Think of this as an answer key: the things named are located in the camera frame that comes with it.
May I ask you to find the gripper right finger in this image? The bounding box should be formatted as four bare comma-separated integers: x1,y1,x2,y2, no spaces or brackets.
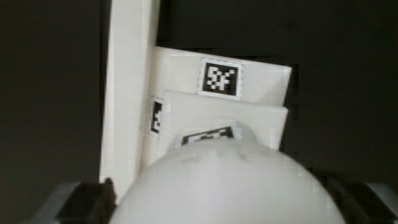
325,179,398,224

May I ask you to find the white lamp bulb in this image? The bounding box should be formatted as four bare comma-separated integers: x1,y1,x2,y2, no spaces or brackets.
110,120,346,224

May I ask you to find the white lamp base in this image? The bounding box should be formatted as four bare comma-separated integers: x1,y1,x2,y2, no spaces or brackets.
142,47,291,165

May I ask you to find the white right fence wall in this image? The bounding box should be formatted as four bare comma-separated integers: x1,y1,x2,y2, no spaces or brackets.
99,0,161,200

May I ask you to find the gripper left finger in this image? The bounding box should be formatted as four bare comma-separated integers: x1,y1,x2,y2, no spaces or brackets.
19,178,115,224

